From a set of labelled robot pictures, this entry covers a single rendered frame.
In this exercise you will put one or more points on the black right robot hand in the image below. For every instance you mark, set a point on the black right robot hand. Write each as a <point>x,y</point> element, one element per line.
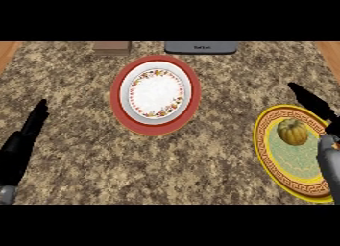
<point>320,104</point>

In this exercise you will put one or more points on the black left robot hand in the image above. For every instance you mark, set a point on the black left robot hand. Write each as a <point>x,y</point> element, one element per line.
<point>15,150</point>

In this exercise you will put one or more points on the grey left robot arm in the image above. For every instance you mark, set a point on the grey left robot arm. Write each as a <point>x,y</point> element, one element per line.
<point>3,194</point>

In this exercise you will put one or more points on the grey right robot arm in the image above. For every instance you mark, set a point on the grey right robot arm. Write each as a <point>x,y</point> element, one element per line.
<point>336,169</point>

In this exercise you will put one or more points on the yellow-green squash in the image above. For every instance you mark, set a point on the yellow-green squash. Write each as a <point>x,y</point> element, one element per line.
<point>292,131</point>

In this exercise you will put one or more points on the yellow patterned plate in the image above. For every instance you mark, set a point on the yellow patterned plate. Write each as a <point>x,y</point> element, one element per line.
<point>290,160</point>

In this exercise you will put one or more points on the red-rimmed white floral plate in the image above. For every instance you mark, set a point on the red-rimmed white floral plate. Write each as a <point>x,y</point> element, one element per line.
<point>155,94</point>

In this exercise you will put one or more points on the grey appliance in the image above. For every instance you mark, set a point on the grey appliance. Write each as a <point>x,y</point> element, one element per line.
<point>200,47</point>

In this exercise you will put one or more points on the brown wooden block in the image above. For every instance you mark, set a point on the brown wooden block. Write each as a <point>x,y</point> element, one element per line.
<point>112,48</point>

